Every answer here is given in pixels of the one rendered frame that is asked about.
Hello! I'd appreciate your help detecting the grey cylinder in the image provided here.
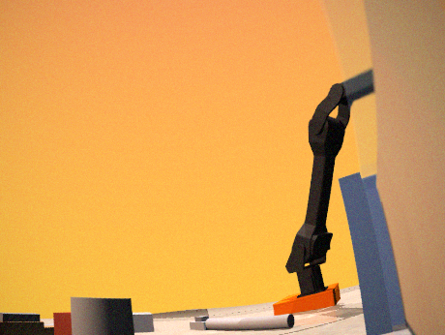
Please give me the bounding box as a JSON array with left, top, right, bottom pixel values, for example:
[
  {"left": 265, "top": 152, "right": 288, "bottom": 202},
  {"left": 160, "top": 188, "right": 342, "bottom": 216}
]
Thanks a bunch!
[{"left": 70, "top": 296, "right": 134, "bottom": 335}]

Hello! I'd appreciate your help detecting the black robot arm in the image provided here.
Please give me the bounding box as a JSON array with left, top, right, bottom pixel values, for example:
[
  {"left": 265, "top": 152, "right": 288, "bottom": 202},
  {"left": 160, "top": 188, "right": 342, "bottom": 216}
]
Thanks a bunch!
[{"left": 285, "top": 82, "right": 350, "bottom": 298}]

